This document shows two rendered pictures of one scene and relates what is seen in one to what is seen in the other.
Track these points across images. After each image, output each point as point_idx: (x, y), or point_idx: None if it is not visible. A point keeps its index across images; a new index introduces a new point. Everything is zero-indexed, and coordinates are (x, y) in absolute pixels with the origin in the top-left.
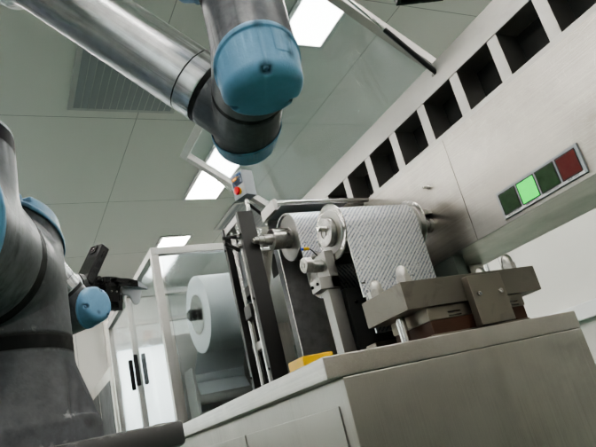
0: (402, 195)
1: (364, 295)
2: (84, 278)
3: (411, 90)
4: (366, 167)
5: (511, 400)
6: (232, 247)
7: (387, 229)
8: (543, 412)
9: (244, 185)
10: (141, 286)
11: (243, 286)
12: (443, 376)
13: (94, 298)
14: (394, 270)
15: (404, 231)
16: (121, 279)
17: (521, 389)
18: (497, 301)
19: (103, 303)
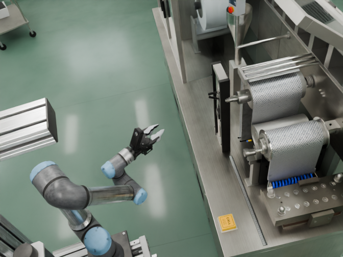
0: (334, 97)
1: (268, 179)
2: (133, 154)
3: None
4: (328, 47)
5: (300, 251)
6: (213, 98)
7: (298, 153)
8: (312, 250)
9: (236, 10)
10: (161, 135)
11: (217, 99)
12: (274, 252)
13: (140, 199)
14: (291, 168)
15: (309, 151)
16: (150, 144)
17: (307, 248)
18: (323, 221)
19: (144, 198)
